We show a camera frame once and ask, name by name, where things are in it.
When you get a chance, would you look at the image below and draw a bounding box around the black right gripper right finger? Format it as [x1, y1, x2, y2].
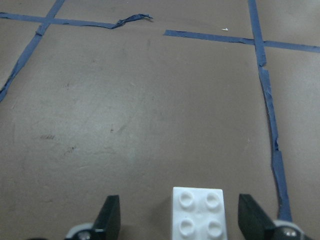
[238, 193, 276, 240]

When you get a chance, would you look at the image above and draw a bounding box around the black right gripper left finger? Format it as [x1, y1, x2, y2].
[92, 195, 121, 240]

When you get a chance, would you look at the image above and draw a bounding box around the white building block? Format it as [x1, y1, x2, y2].
[171, 186, 228, 240]

